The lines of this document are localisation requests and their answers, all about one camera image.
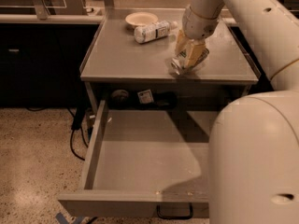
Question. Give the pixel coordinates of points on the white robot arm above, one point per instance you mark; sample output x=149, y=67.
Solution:
x=253, y=152

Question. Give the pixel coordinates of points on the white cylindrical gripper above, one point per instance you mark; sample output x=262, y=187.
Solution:
x=198, y=26

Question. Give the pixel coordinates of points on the green white 7up can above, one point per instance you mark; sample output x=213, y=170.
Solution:
x=178, y=62

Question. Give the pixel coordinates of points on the clear plastic water bottle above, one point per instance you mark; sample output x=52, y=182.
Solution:
x=161, y=29

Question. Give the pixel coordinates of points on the white horizontal rail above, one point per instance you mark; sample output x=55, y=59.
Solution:
x=55, y=19

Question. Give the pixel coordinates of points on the blue tape strip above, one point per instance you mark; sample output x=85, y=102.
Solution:
x=62, y=219

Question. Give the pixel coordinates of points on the dark lower cabinet left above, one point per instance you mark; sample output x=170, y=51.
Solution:
x=39, y=64

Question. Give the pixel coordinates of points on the white labelled tag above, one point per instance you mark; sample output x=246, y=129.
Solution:
x=145, y=97

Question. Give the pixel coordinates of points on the grey open drawer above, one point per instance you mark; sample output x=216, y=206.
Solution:
x=138, y=159

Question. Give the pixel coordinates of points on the round grey device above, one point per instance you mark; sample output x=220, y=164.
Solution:
x=119, y=97

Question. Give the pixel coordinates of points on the white ceramic bowl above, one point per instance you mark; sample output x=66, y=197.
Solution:
x=140, y=19

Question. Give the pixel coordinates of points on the black power adapter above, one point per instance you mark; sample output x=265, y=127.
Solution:
x=78, y=118

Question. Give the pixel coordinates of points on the black drawer handle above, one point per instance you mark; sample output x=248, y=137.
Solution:
x=174, y=213

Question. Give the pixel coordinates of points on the grey counter cabinet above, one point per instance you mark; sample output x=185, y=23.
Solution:
x=117, y=62

